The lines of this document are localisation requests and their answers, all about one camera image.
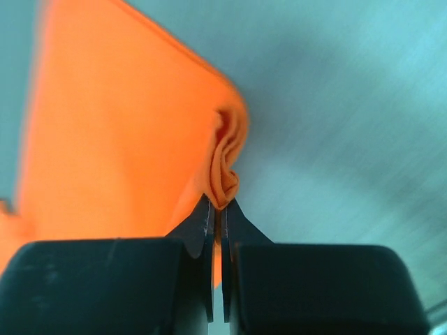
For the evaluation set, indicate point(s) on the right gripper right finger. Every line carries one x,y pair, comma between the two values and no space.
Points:
273,288

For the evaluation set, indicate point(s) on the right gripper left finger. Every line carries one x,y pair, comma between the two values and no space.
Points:
114,286

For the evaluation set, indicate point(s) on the orange t-shirt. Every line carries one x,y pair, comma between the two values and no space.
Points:
126,130

